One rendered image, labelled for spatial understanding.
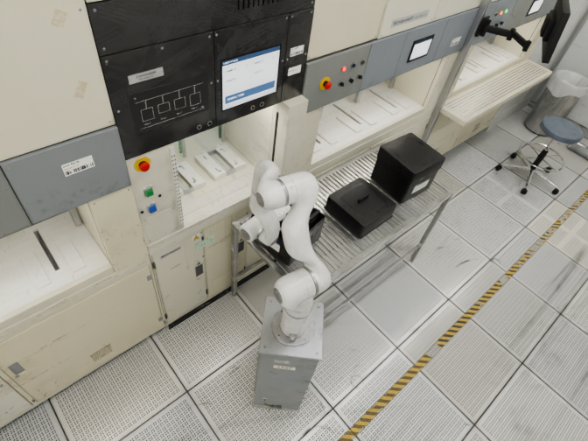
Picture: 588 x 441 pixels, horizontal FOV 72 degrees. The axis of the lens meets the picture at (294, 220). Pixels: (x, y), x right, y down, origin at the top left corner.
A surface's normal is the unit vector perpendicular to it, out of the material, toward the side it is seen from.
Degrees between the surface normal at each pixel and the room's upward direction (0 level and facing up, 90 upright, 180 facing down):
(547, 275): 0
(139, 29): 90
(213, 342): 0
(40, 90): 90
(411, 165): 0
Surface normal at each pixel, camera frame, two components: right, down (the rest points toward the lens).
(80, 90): 0.65, 0.62
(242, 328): 0.12, -0.65
